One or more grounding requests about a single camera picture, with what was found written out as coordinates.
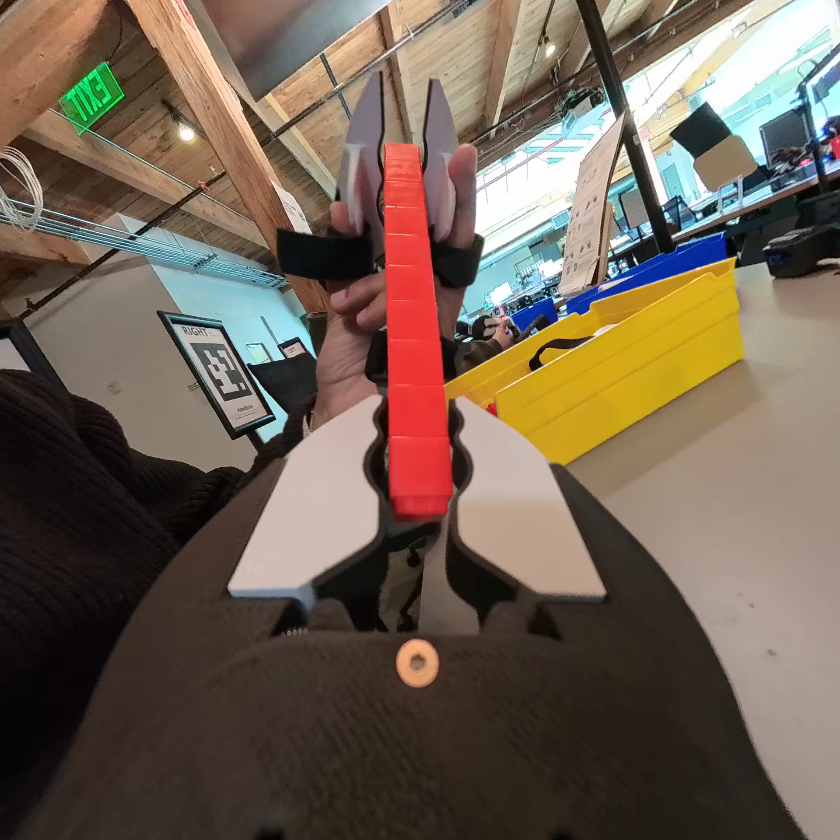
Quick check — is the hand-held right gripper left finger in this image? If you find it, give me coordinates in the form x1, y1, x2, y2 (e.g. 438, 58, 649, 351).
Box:
227, 394, 391, 614

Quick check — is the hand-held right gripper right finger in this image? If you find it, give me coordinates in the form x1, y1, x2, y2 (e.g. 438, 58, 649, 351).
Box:
446, 397, 608, 601

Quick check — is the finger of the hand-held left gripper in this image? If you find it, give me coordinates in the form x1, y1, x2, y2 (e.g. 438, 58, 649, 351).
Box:
422, 79, 462, 238
344, 70, 388, 232

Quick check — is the red snap cube stick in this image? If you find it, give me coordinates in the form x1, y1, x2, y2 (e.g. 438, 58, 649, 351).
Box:
383, 142, 455, 523

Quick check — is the yellow storage bin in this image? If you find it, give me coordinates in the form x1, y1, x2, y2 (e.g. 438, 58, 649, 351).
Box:
445, 257, 746, 466

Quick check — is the black chair back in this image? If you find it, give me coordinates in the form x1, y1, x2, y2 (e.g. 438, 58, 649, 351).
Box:
247, 354, 320, 422

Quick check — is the framed marker sign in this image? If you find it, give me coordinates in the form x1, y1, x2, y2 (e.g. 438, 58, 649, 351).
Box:
157, 310, 277, 441

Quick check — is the cardboard sheet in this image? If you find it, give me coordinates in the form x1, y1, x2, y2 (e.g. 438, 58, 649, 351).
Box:
558, 112, 626, 298

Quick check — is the black pole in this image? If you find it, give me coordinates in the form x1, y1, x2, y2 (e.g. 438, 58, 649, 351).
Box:
575, 0, 677, 255

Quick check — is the blue storage bin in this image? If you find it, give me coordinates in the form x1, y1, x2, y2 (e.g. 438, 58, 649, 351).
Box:
566, 231, 729, 317
511, 297, 560, 337

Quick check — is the green exit sign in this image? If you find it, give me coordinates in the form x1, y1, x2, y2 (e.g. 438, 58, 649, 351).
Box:
58, 61, 126, 137

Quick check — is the black panel with cardboard board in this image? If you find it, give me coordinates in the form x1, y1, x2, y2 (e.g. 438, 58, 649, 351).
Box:
669, 100, 763, 196

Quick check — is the long wooden desk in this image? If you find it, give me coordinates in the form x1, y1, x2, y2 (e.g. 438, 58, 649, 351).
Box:
669, 174, 840, 247

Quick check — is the black device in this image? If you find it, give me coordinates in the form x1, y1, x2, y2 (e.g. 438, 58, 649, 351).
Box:
763, 222, 840, 279

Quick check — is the wire cable tray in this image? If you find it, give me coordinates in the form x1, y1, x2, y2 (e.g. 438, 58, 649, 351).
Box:
0, 196, 291, 291

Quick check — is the black strap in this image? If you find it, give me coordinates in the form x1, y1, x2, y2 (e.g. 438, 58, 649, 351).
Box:
528, 336, 597, 373

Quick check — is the white cable coil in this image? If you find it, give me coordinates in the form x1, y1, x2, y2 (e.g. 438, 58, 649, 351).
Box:
0, 146, 45, 232

